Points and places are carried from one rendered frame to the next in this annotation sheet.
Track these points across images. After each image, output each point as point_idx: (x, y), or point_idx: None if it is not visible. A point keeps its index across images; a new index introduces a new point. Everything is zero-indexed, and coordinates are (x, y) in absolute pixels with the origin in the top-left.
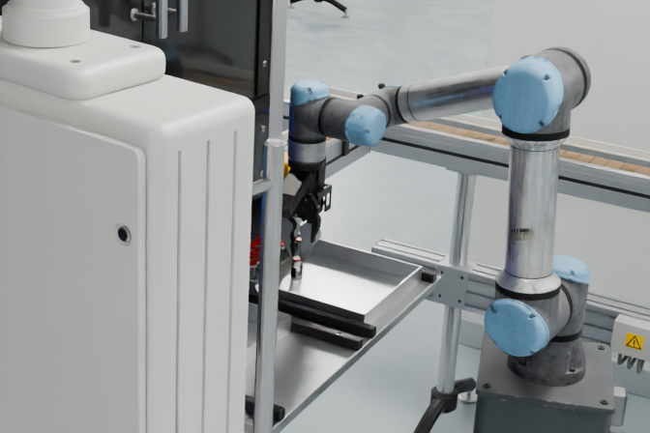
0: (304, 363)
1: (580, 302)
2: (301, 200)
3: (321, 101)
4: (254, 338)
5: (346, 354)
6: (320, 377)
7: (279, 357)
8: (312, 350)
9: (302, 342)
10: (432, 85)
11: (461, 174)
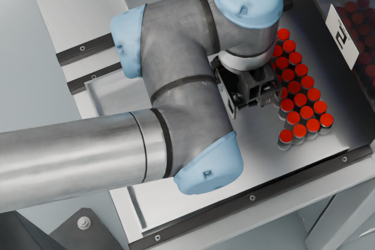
0: (73, 0)
1: None
2: None
3: None
4: None
5: (61, 45)
6: None
7: None
8: (89, 22)
9: (108, 23)
10: (79, 124)
11: None
